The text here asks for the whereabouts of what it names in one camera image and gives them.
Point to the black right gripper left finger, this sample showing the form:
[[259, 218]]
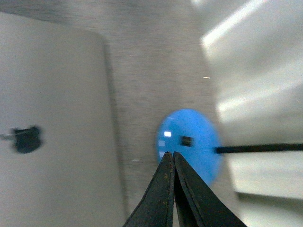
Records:
[[157, 204]]

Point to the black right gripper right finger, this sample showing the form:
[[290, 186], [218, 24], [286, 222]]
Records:
[[197, 205]]

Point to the grey laptop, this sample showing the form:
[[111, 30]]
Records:
[[54, 77]]

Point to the blue desk lamp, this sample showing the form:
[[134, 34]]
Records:
[[193, 135]]

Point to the white curtain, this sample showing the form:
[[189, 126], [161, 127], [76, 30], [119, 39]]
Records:
[[254, 49]]

